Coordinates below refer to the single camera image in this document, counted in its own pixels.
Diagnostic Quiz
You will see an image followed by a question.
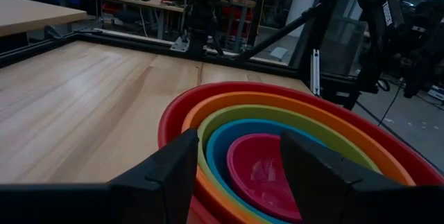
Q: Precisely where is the black floor cable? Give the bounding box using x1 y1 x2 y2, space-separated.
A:
376 78 407 128

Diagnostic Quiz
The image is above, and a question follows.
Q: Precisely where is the light wooden side table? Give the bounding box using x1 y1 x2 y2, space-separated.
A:
0 0 88 38

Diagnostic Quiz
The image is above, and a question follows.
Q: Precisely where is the small pink bowl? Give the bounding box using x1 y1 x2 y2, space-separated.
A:
226 133 303 224

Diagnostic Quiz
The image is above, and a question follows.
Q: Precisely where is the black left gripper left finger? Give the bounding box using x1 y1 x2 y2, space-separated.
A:
108 128 200 224

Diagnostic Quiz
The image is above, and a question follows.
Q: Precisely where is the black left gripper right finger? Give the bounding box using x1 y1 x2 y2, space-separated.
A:
279 130 444 224

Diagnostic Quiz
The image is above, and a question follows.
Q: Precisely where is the large red bowl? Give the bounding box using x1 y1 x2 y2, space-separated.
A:
157 80 444 224

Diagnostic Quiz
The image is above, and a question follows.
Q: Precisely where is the green bowl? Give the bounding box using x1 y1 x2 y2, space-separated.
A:
196 104 382 224

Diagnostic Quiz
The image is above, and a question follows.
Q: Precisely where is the silver aluminium bracket strip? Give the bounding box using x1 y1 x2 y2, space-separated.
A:
309 48 321 96

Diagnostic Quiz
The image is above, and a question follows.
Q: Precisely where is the black vertical frame post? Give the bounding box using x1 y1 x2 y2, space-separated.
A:
185 0 219 60
297 0 348 81

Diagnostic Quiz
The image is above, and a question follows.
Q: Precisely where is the teal bowl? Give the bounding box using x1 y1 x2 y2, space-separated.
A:
205 119 327 224

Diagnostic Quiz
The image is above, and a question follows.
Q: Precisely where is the black table edge frame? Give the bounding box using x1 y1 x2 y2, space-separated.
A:
0 29 360 109

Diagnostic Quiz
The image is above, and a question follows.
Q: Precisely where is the silver corner bracket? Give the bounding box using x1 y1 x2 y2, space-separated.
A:
169 35 191 53

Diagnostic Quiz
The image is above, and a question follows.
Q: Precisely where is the orange bowl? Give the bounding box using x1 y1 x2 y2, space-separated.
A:
181 91 417 224

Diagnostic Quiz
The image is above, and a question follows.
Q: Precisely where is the black diagonal frame strut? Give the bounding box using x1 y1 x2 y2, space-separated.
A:
237 4 322 64

